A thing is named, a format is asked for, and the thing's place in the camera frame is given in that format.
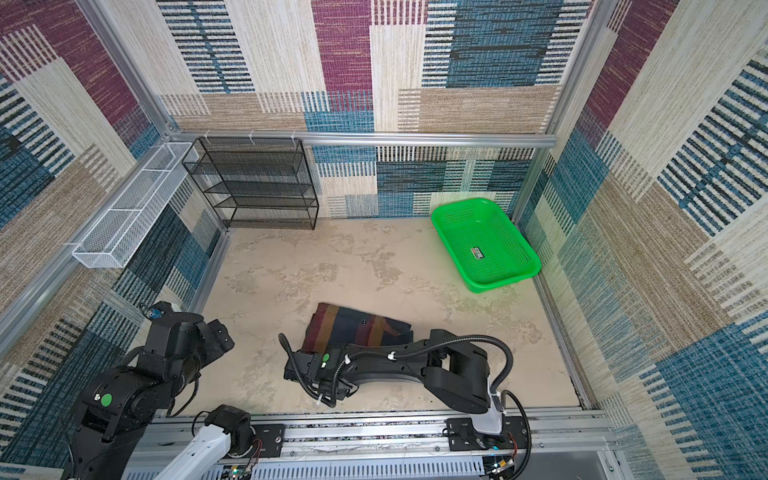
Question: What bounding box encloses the plaid long sleeve shirt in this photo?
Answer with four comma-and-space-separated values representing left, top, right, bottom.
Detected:
301, 303, 414, 353

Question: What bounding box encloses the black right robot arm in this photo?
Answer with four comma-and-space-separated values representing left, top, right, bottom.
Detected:
278, 329, 514, 449

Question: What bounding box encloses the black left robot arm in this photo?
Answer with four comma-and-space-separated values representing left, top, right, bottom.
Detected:
62, 312, 234, 479

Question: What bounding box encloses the aluminium back crossbar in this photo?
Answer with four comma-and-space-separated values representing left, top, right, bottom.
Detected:
169, 130, 556, 149

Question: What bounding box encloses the green plastic basket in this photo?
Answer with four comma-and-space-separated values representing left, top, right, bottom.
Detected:
431, 198, 542, 294

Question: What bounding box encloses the white wire mesh tray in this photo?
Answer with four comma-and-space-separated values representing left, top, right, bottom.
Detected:
72, 142, 192, 269

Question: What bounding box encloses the black wire mesh shelf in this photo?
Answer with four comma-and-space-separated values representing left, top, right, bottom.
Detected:
182, 137, 319, 230

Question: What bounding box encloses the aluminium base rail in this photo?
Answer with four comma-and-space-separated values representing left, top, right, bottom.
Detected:
123, 407, 633, 479

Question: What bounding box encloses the aluminium frame post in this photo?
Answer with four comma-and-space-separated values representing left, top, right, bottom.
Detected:
509, 1, 618, 224

